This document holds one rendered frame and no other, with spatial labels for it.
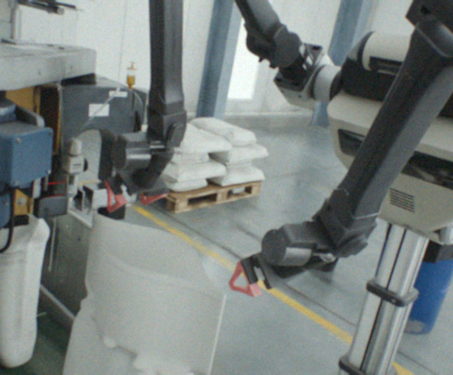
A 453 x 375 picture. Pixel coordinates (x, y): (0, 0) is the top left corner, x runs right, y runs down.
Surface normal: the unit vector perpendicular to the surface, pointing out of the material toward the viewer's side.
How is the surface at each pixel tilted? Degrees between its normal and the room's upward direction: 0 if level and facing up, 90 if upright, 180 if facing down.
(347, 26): 90
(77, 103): 90
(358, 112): 40
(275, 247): 81
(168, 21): 99
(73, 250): 90
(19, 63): 90
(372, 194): 116
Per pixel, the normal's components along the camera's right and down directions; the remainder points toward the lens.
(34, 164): 0.93, 0.26
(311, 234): 0.47, -0.65
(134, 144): 0.62, 0.48
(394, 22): -0.68, 0.11
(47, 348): 0.18, -0.93
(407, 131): 0.28, 0.76
